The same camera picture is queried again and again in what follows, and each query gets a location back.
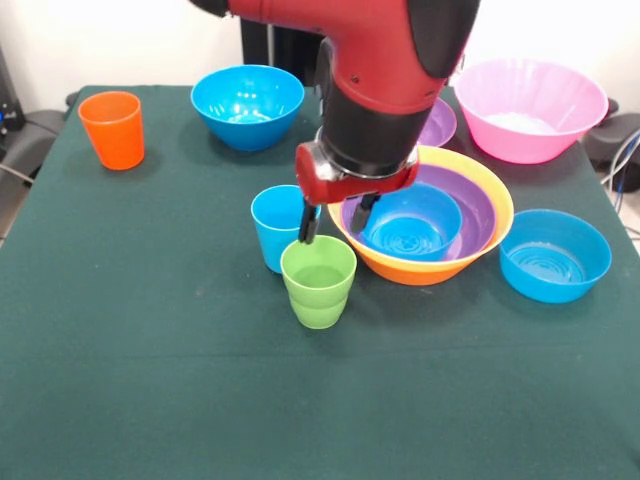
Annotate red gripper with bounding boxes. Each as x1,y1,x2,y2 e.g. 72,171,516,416
293,140,420,246

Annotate light blue plastic cup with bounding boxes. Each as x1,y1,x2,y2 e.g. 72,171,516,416
250,184,322,274

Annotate shallow blue plastic bowl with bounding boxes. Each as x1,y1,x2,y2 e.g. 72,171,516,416
498,208,613,305
357,181,464,263

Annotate purple plastic bowl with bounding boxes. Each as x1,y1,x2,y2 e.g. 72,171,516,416
417,97,458,149
339,162,497,264

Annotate green plastic cup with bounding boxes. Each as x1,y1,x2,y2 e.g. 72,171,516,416
279,234,358,330

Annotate orange plastic bowl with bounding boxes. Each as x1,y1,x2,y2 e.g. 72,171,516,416
327,145,515,287

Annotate deep blue plastic bowl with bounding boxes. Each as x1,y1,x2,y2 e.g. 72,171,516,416
190,64,306,153

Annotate dark green tablecloth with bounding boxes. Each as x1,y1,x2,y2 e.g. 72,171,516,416
0,84,640,480

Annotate pink plastic bowl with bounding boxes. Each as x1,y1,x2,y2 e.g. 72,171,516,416
453,57,610,166

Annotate orange plastic cup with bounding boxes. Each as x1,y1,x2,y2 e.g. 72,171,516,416
77,90,146,172

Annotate black rounded equipment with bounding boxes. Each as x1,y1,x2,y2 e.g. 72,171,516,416
582,98,640,172

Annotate black electronics box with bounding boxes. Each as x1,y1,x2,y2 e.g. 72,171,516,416
0,44,26,132

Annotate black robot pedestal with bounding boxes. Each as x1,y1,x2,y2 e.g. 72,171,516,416
239,19,331,86

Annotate blue and white cables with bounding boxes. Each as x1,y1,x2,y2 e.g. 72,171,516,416
599,124,640,221

